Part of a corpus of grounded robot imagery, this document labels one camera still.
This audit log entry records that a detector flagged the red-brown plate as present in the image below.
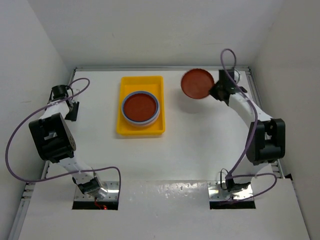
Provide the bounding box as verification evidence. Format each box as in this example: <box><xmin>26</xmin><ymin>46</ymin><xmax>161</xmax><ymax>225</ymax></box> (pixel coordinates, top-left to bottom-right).
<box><xmin>123</xmin><ymin>93</ymin><xmax>157</xmax><ymax>122</ymax></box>
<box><xmin>180</xmin><ymin>68</ymin><xmax>215</xmax><ymax>100</ymax></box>

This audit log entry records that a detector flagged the blue plate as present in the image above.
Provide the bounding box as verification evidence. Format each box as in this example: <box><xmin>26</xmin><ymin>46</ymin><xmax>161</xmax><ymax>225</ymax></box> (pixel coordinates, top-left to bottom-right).
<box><xmin>120</xmin><ymin>91</ymin><xmax>160</xmax><ymax>125</ymax></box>

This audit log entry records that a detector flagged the cream white plate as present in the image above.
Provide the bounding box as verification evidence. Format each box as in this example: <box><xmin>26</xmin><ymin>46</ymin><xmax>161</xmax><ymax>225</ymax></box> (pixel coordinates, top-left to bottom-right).
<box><xmin>121</xmin><ymin>107</ymin><xmax>160</xmax><ymax>128</ymax></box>

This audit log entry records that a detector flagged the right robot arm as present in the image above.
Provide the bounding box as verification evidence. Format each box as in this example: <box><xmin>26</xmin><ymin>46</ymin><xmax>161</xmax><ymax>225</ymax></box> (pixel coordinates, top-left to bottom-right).
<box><xmin>209</xmin><ymin>69</ymin><xmax>286</xmax><ymax>192</ymax></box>

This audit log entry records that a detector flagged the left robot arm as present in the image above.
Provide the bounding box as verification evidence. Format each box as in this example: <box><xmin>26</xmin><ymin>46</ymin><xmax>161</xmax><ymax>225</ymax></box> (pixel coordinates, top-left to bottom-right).
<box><xmin>28</xmin><ymin>85</ymin><xmax>108</xmax><ymax>200</ymax></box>

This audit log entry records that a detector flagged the yellow plastic bin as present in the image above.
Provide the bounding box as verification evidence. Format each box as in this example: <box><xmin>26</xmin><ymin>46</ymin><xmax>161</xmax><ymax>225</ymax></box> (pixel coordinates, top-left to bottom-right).
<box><xmin>116</xmin><ymin>76</ymin><xmax>165</xmax><ymax>136</ymax></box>

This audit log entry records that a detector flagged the white front cover board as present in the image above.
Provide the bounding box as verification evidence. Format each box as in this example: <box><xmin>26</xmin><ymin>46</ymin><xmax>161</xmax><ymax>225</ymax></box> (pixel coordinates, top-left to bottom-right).
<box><xmin>19</xmin><ymin>179</ymin><xmax>309</xmax><ymax>240</ymax></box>

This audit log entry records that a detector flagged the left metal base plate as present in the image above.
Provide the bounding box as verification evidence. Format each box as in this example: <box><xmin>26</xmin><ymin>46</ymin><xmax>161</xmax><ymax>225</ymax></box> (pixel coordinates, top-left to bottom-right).
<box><xmin>73</xmin><ymin>181</ymin><xmax>120</xmax><ymax>202</ymax></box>

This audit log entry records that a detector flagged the metal base plate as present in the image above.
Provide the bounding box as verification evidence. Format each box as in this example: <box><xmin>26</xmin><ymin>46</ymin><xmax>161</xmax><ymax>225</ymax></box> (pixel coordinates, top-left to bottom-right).
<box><xmin>207</xmin><ymin>180</ymin><xmax>254</xmax><ymax>202</ymax></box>
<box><xmin>73</xmin><ymin>181</ymin><xmax>120</xmax><ymax>202</ymax></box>

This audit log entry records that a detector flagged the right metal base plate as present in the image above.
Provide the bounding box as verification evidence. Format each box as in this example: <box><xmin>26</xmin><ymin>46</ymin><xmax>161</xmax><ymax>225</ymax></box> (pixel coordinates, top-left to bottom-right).
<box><xmin>207</xmin><ymin>180</ymin><xmax>254</xmax><ymax>202</ymax></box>

